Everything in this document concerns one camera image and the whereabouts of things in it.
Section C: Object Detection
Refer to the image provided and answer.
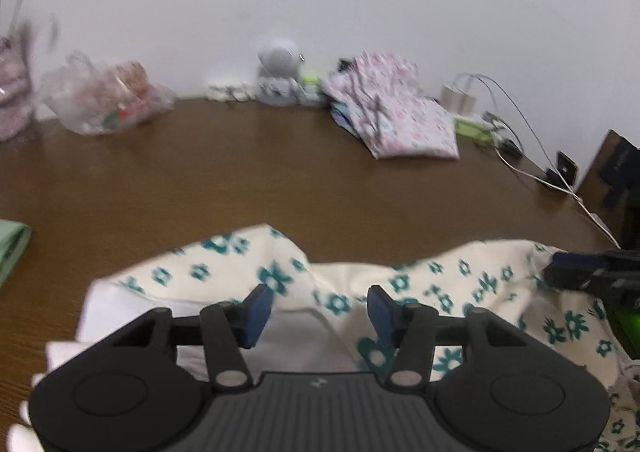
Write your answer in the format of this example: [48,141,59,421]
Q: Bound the light green pouch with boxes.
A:
[0,219,33,288]

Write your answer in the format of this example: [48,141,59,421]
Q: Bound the clear plastic snack bag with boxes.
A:
[40,51,177,135]

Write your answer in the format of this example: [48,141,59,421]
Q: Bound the cream green-flowered clothes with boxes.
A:
[10,224,640,452]

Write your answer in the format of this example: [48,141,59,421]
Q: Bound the pink knitted vase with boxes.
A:
[0,32,38,143]

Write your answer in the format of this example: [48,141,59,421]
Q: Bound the grey charger cable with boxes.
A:
[467,73,563,173]

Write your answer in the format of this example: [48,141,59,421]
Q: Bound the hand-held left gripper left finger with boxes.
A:
[110,283,275,390]

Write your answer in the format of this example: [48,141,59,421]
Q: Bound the folded blue cloth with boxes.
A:
[330,102,363,139]

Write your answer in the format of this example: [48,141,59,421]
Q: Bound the white round robot toy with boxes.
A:
[255,36,306,106]

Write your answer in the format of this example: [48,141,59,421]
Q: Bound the black phone with gold edge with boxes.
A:
[556,150,581,185]

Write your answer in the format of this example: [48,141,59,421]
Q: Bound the white cable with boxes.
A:
[492,144,623,249]

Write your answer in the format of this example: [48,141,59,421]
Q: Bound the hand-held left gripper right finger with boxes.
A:
[367,284,531,389]

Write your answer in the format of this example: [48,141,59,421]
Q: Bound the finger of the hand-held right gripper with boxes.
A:
[543,266,603,292]
[552,251,640,274]

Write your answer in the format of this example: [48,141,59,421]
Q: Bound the white plastic bracket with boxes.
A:
[206,82,253,103]

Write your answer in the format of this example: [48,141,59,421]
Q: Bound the wooden chair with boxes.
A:
[575,129,640,250]

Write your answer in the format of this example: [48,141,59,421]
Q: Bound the pink floral clothes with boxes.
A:
[320,51,461,161]

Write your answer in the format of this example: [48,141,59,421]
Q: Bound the dark blue cloth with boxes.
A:
[600,137,640,213]

